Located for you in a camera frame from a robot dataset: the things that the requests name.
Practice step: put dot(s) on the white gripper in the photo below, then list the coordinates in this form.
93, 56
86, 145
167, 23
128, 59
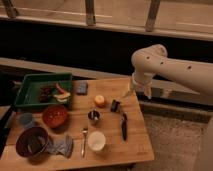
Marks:
142, 83

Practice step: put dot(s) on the yellow red apple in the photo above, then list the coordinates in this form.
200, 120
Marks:
100, 101

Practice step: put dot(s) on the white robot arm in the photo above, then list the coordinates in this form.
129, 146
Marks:
198, 76

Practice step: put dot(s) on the red bowl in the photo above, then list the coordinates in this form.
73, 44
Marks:
55, 115

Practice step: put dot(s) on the dark purple bowl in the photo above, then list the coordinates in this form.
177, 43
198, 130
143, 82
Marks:
32, 142

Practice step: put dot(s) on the small black block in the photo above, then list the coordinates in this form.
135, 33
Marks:
115, 106

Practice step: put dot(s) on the wooden table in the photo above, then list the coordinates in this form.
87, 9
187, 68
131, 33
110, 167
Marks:
135, 148

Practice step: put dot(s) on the small metal cup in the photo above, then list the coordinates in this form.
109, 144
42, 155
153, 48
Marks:
94, 117

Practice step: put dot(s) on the blue sponge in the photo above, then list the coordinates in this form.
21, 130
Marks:
82, 88

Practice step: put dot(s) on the white cup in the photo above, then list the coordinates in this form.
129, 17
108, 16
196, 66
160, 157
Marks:
96, 141

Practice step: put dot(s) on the green plastic tray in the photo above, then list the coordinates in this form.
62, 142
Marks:
29, 92

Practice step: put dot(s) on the toy food pieces in tray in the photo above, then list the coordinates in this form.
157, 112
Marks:
55, 91

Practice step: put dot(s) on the grey blue cloth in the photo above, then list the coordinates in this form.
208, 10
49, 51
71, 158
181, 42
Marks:
61, 146

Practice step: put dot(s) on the blue plastic cup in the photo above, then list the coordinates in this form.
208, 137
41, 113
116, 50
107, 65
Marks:
26, 120

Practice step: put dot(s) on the black handled knife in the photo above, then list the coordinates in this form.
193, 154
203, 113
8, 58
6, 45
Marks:
124, 126

